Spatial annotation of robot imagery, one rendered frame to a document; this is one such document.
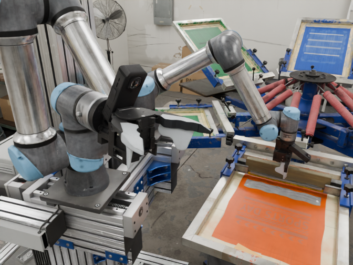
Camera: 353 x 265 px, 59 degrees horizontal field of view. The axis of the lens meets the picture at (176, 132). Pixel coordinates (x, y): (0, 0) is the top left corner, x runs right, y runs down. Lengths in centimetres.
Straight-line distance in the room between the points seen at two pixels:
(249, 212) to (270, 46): 450
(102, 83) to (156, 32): 571
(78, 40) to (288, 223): 111
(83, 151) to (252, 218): 94
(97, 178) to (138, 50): 581
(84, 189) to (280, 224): 83
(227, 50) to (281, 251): 81
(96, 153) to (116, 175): 45
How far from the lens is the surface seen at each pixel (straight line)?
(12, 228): 119
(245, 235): 138
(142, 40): 668
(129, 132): 46
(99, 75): 80
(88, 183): 107
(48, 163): 97
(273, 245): 136
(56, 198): 110
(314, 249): 140
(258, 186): 166
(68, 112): 66
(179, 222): 284
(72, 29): 86
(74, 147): 70
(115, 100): 54
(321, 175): 165
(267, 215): 149
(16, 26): 85
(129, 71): 51
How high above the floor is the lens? 189
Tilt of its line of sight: 26 degrees down
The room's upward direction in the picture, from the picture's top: straight up
